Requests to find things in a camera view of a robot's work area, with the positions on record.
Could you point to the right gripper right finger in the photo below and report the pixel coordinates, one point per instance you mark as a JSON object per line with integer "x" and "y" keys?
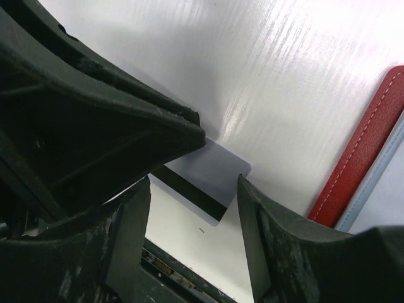
{"x": 293, "y": 259}

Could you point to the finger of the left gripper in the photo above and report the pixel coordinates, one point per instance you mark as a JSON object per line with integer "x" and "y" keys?
{"x": 75, "y": 129}

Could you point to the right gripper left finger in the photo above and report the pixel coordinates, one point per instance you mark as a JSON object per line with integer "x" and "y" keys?
{"x": 94, "y": 257}

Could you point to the white magnetic stripe card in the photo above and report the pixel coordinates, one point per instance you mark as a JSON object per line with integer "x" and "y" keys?
{"x": 203, "y": 181}

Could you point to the red card holder wallet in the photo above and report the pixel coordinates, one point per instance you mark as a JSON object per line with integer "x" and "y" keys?
{"x": 361, "y": 151}

